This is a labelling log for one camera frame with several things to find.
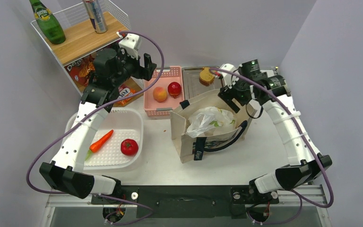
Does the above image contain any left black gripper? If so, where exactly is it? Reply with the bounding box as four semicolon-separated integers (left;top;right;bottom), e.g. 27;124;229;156
112;43;155;87

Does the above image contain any orange snack packet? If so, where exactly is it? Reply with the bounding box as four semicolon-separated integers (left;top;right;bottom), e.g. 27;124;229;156
116;85;137;106

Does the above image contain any orange peach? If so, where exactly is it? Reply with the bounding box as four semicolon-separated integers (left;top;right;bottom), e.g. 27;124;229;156
153;87;168;103

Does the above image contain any white plastic grocery bag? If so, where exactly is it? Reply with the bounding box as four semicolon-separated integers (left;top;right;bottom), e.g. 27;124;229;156
185;106;237;138

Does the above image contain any red pomegranate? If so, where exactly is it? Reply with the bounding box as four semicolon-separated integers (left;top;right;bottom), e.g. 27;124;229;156
167;82;182;98

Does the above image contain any white plastic basin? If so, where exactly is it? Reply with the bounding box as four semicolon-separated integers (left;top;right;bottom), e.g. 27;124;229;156
52;104;143;174

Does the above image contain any beige canvas tote bag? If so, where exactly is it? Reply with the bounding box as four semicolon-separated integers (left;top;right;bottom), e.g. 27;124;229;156
170;89;256;163

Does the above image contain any red chips bag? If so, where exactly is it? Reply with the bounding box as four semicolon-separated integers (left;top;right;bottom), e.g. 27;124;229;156
64;54;95;87

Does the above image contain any silver drink can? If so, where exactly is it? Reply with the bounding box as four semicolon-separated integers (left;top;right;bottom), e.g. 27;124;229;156
82;0;108;34

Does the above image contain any red tomato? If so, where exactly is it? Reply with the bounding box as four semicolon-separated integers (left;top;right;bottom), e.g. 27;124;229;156
121;139;139;156

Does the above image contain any red chili pepper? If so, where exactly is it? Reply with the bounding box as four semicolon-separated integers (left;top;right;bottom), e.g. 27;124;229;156
85;130;114;161

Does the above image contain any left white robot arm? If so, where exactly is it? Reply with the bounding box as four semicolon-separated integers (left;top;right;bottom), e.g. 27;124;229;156
39;48;157;203

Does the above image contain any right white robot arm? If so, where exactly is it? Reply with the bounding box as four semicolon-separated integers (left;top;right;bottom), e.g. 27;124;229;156
217;60;332;203

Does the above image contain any brown bread slice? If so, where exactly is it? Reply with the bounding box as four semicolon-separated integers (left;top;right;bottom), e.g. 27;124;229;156
199;67;216;87

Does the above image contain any pink plastic basket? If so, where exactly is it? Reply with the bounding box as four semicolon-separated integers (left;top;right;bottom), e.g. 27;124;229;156
143;66;185;119

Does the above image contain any stainless steel tray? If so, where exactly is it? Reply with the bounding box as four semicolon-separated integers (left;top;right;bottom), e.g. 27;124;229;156
181;66;224;99

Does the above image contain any green glass bottle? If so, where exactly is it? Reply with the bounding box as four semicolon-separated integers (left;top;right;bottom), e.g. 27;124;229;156
29;0;66;45

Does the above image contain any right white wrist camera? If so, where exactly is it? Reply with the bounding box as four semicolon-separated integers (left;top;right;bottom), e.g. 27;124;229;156
215;63;239;88

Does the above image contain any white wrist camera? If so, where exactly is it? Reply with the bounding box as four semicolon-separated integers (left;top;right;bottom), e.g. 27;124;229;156
116;31;141;60
215;63;239;88

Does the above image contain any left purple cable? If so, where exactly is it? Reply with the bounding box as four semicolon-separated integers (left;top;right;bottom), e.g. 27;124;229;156
26;30;165;195

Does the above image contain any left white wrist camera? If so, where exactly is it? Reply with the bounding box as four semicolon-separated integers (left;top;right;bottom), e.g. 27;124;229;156
116;31;141;60

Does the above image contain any white wire wooden shelf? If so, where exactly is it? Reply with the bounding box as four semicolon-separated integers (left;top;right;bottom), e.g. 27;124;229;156
30;0;131;95

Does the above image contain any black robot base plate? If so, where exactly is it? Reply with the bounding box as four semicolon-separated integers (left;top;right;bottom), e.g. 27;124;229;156
90;184;282;220

